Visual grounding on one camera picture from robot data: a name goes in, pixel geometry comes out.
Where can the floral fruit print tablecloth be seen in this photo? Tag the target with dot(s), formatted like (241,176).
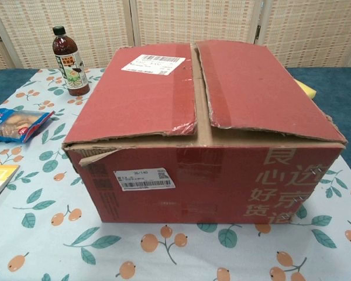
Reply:
(46,234)

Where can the dark sauce bottle black cap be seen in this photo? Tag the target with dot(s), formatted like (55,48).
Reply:
(71,73)

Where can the blue snack bag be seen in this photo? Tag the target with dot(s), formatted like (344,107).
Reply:
(14,124)

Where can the red cardboard shipping box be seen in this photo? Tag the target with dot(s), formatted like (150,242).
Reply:
(152,96)

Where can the woven bamboo folding screen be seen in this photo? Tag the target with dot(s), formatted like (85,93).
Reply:
(193,20)

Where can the yellow sponge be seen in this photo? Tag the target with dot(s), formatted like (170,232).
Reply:
(307,89)

